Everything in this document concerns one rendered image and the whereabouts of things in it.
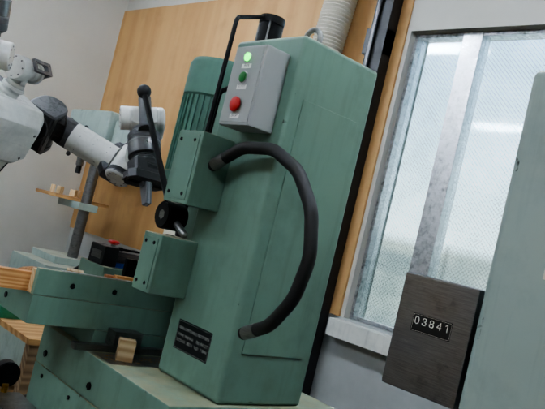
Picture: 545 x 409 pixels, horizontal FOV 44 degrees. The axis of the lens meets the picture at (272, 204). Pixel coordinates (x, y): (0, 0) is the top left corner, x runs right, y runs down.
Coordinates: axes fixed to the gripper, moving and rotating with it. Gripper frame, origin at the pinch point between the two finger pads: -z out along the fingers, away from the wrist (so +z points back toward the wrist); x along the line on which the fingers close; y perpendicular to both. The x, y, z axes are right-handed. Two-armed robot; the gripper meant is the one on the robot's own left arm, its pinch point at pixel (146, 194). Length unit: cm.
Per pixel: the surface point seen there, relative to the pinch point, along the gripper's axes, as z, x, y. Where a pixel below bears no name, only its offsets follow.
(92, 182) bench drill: 103, -81, -174
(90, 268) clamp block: -17.5, 9.1, -12.6
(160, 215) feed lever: -18.9, 13.0, 24.7
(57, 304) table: -34.3, 26.4, 5.0
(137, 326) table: -36.7, 6.2, 3.6
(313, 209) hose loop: -34, 10, 65
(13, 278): -29.5, 35.4, 3.8
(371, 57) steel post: 101, -125, -5
